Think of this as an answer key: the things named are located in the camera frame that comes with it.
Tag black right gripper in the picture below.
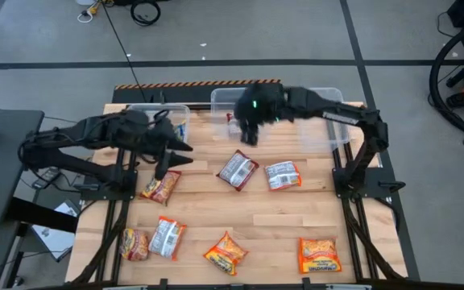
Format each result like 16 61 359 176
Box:
234 82 288 147

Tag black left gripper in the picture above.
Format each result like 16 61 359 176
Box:
122 109 196 168

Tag red Maruchan ramen pack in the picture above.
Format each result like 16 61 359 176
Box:
226 112 244 137
139 168 183 206
118 227 151 262
215 148 260 193

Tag clear plastic bin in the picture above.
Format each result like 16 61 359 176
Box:
294 87 353 155
125 102 192 145
210 87 293 143

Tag black power adapter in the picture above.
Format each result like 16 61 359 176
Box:
31 168 62 190

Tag black desk crossbeam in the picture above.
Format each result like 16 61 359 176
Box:
6 196 79 234

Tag black desk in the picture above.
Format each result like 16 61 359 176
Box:
0 108 46 227

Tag black table edge bar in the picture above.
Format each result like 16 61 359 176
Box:
26 277 464 290

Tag black hazard-striped cable ramp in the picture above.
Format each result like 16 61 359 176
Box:
112 78 285 105

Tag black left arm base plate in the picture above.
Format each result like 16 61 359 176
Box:
79 168 139 202

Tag long thin black cable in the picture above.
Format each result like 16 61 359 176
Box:
101 0 148 103

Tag black frame rails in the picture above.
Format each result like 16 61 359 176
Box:
342 197 406 281
70 199 133 284

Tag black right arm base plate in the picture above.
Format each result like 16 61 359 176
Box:
331 167 407 199

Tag coiled black cable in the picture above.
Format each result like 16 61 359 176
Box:
130 0 163 27

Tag white and yellow cable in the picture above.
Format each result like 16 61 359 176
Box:
77 0 114 24

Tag black vacuum hose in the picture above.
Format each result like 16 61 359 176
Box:
429 18 464 143

